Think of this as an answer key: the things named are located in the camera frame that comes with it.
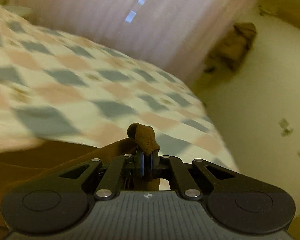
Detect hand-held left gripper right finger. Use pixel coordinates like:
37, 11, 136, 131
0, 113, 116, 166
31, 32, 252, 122
149, 150, 273, 200

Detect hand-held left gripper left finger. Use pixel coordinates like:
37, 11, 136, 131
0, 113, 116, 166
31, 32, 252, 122
40, 150, 147, 200

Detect brown pants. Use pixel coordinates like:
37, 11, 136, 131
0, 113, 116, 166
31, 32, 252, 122
0, 123, 162, 233

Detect pink curtain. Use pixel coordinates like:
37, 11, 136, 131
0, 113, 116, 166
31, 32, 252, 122
10, 0, 265, 80

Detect checkered teddy bear quilt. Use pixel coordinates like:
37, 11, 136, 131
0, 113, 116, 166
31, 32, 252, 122
0, 0, 240, 173

